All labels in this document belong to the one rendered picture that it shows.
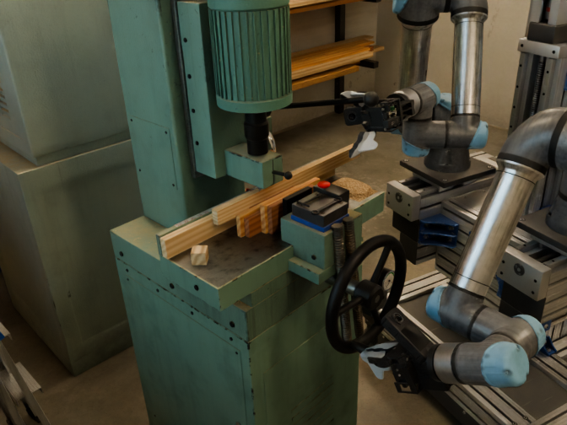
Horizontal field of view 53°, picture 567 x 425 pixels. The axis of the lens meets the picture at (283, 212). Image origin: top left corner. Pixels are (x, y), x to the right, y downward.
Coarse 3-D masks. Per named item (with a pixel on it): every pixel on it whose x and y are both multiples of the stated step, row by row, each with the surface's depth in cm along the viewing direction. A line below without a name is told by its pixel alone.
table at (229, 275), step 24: (384, 192) 155; (216, 240) 135; (240, 240) 135; (264, 240) 135; (168, 264) 129; (216, 264) 126; (240, 264) 126; (264, 264) 127; (288, 264) 133; (192, 288) 125; (216, 288) 118; (240, 288) 123
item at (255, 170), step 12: (240, 144) 144; (228, 156) 141; (240, 156) 138; (252, 156) 137; (264, 156) 137; (276, 156) 136; (228, 168) 143; (240, 168) 139; (252, 168) 136; (264, 168) 134; (276, 168) 137; (252, 180) 138; (264, 180) 136; (276, 180) 139
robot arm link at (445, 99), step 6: (444, 96) 180; (450, 96) 181; (444, 102) 177; (450, 102) 176; (438, 108) 179; (444, 108) 177; (450, 108) 176; (432, 114) 178; (438, 114) 178; (444, 114) 178; (450, 114) 177; (432, 120) 179; (438, 120) 178; (444, 120) 178; (450, 120) 178
